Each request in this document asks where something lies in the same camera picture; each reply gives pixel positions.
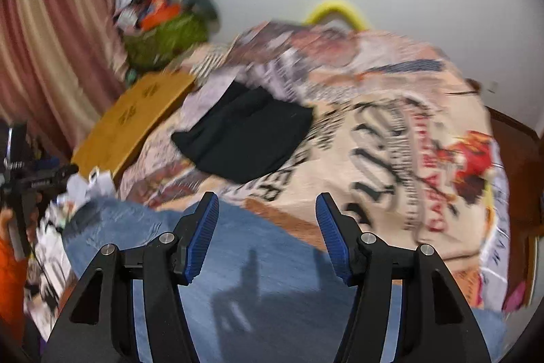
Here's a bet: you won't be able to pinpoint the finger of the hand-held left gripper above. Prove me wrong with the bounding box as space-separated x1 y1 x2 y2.
40 164 80 187

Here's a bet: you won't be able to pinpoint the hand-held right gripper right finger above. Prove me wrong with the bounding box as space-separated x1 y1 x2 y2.
315 192 502 363

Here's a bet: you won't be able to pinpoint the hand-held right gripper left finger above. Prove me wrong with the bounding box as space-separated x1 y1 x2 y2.
40 191 220 363

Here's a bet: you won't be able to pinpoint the blue jeans pants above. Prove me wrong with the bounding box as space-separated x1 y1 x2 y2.
63 195 508 363

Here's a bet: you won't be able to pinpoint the black folded pants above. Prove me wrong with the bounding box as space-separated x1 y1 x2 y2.
171 80 315 185

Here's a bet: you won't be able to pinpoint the person's left hand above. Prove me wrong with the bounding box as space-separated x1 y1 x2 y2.
0 195 43 257

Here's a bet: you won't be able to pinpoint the white cloth clutter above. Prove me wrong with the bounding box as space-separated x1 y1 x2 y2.
25 171 116 325

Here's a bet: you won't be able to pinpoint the wooden board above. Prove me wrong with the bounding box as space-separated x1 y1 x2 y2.
71 71 197 181

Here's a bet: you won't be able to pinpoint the printed blanket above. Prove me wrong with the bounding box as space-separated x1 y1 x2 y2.
25 20 511 330

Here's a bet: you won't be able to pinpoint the pink striped curtain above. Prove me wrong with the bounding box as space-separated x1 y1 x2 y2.
0 0 137 160

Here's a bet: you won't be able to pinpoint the green bag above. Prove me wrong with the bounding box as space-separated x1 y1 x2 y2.
123 12 211 70

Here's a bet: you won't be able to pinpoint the orange box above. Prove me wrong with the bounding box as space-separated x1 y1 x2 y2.
140 0 183 30

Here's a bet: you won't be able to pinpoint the pink cloth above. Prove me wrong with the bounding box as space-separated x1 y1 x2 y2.
504 282 528 310

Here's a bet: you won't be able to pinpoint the yellow foam tube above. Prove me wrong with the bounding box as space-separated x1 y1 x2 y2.
303 0 370 31

